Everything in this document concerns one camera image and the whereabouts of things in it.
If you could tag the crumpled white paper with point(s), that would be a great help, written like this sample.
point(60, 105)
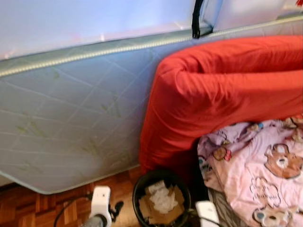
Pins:
point(163, 201)

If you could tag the black round waste bin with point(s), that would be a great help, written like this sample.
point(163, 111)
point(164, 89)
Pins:
point(137, 198)

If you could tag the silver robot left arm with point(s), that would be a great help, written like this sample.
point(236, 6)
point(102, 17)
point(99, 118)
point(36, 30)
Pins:
point(94, 221)

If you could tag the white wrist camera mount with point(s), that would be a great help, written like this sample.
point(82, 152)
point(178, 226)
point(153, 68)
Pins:
point(207, 215)
point(101, 201)

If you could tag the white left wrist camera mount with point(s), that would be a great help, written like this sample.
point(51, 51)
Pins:
point(101, 201)

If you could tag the pink cartoon bear blanket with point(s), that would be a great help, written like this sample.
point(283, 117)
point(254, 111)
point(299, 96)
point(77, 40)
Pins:
point(255, 165)

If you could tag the red fabric cushion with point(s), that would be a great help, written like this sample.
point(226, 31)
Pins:
point(222, 85)

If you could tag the white quilted green-trim mattress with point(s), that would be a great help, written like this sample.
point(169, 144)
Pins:
point(71, 109)

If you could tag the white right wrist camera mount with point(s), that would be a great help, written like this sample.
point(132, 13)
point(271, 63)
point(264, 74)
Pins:
point(207, 215)

